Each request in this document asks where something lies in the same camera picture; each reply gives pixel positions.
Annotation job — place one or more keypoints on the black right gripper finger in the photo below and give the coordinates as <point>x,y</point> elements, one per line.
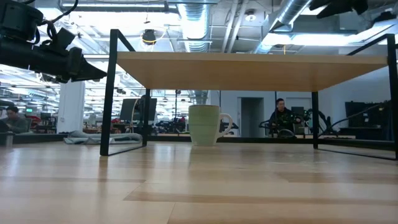
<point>320,4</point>
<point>329,13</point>

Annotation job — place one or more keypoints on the pale green ceramic mug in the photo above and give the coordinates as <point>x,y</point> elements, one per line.
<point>203,124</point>

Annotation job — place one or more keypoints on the background black robot arm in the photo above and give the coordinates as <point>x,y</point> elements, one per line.
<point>321,119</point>

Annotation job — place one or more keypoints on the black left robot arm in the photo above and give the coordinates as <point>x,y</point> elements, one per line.
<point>15,56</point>

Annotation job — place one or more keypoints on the white pillar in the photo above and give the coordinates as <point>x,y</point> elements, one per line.
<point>71,109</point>

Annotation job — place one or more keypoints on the dark computer monitor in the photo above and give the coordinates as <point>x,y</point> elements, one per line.
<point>130,109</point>

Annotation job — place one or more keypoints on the green exit sign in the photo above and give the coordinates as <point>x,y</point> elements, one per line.
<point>29,110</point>

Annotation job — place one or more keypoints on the grey crumpled cloth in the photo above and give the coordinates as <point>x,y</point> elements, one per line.
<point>81,137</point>

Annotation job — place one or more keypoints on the red cart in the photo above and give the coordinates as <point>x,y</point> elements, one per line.
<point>34,119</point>

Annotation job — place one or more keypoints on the black round ceiling device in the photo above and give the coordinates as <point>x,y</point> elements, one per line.
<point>149,36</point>

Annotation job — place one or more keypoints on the person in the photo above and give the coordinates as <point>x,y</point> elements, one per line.
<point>15,124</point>
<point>281,118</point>

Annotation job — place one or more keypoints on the black cabinet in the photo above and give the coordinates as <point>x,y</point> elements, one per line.
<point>367,121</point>

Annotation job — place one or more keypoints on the black dome-shaped object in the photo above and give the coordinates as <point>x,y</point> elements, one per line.
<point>286,133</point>

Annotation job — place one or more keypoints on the grey doorway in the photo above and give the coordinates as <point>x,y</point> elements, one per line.
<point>251,116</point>

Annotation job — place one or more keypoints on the silver slanted ceiling duct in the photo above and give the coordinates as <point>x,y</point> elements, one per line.
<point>289,12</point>

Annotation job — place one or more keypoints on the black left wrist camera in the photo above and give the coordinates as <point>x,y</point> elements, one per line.
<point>18,18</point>

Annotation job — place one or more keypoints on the grey metal post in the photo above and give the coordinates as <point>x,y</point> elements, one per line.
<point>9,140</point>

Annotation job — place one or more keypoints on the wooden shelf with black frame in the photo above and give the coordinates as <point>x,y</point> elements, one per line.
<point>248,71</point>

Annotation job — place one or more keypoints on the black table edge rail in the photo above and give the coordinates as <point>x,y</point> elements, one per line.
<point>174,139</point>

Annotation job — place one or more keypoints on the silver ribbed ceiling duct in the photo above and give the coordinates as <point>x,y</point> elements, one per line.
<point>194,18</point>

